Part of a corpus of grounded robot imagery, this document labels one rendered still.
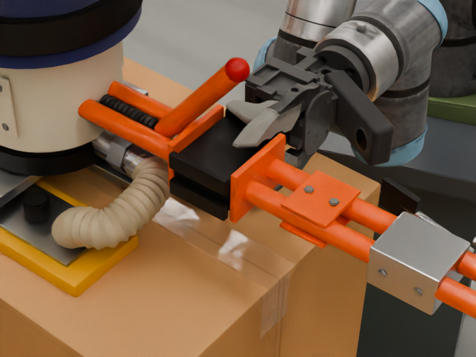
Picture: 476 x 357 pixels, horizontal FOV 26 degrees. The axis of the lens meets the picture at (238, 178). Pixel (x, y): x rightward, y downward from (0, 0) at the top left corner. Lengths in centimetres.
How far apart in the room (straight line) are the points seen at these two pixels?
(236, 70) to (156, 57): 233
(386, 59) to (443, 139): 60
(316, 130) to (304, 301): 20
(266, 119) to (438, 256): 21
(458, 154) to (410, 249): 79
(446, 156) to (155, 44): 177
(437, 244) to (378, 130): 16
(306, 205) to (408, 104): 32
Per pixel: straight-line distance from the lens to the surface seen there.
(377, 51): 113
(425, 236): 94
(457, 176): 166
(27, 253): 110
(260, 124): 99
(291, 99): 101
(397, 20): 118
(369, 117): 105
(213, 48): 329
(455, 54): 174
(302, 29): 131
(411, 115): 125
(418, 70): 122
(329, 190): 97
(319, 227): 94
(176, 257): 110
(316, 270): 115
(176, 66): 321
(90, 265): 107
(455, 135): 174
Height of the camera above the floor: 179
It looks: 40 degrees down
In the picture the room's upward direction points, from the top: straight up
